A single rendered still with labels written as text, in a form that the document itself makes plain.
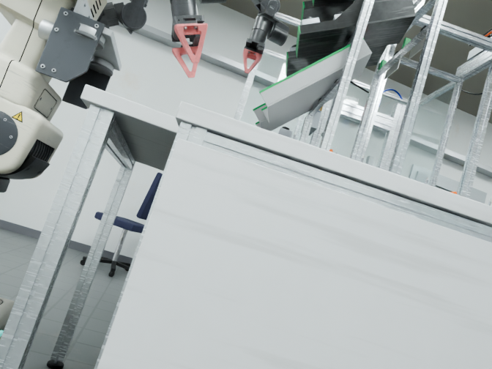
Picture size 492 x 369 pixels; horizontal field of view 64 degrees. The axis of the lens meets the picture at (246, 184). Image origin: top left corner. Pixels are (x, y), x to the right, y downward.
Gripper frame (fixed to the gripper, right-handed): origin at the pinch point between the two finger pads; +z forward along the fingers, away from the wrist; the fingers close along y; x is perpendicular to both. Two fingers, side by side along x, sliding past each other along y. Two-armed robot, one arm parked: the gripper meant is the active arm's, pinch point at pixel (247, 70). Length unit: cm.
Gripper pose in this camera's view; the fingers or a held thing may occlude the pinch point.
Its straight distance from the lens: 144.7
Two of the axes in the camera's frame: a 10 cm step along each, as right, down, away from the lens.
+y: -0.8, 0.9, 9.9
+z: -2.9, 9.5, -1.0
